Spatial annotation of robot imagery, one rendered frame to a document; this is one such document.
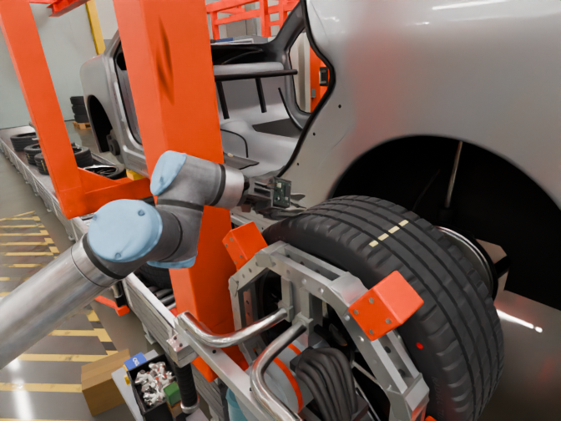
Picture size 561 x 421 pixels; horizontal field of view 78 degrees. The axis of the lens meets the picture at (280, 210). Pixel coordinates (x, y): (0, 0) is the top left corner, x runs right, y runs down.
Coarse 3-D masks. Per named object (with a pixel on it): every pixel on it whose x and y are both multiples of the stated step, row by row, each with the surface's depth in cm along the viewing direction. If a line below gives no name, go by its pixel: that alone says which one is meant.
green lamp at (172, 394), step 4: (172, 384) 100; (176, 384) 100; (164, 388) 99; (168, 388) 99; (172, 388) 99; (176, 388) 98; (164, 392) 98; (168, 392) 98; (172, 392) 98; (176, 392) 98; (164, 396) 100; (168, 396) 97; (172, 396) 97; (176, 396) 98; (180, 396) 99; (168, 400) 98; (172, 400) 98; (176, 400) 99; (172, 404) 98
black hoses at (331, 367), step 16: (304, 352) 65; (320, 352) 60; (336, 352) 59; (304, 368) 57; (320, 368) 56; (336, 368) 56; (320, 384) 55; (336, 384) 55; (352, 384) 57; (320, 400) 53; (336, 400) 55; (352, 400) 56; (336, 416) 54; (352, 416) 55
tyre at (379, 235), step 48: (288, 240) 82; (336, 240) 70; (384, 240) 70; (432, 240) 74; (432, 288) 65; (480, 288) 71; (432, 336) 60; (480, 336) 67; (432, 384) 63; (480, 384) 65
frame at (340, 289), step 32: (256, 256) 79; (288, 256) 78; (320, 288) 67; (352, 288) 64; (256, 320) 101; (352, 320) 61; (256, 352) 105; (384, 352) 60; (384, 384) 60; (416, 384) 60; (416, 416) 59
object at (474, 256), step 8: (448, 232) 103; (456, 232) 104; (456, 240) 102; (464, 240) 102; (464, 248) 101; (472, 248) 100; (464, 256) 102; (472, 256) 100; (480, 256) 100; (472, 264) 101; (480, 264) 99; (480, 272) 99; (488, 272) 100; (488, 280) 98; (488, 288) 99
